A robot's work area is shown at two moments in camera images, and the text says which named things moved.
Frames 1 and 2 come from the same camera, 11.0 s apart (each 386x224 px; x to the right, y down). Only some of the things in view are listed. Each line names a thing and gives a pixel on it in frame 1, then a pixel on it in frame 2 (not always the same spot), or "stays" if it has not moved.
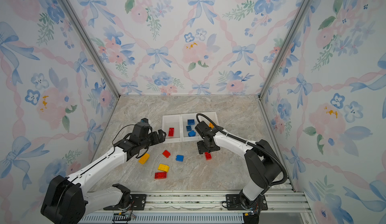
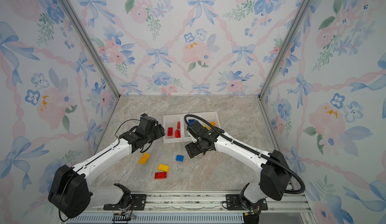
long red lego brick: x=171 y=130 stays
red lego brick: x=208 y=155 -> x=177 y=133
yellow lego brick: x=164 y=168 stays
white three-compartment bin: x=181 y=128 stays
